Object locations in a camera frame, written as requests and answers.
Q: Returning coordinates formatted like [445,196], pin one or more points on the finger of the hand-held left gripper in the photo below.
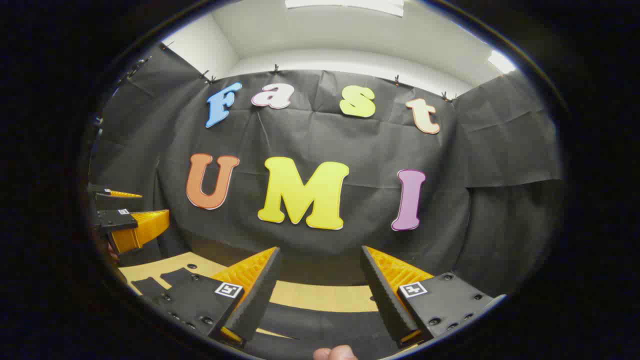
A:
[102,190]
[116,220]

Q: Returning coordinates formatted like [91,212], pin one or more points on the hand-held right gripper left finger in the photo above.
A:
[252,305]

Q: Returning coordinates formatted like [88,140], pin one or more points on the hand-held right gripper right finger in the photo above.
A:
[387,300]

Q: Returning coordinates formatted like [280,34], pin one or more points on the dark blue jeans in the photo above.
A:
[325,327]

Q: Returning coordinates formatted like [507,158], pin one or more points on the black backdrop cloth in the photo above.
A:
[310,137]

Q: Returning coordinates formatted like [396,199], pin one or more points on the ceiling light panel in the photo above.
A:
[501,62]
[345,6]

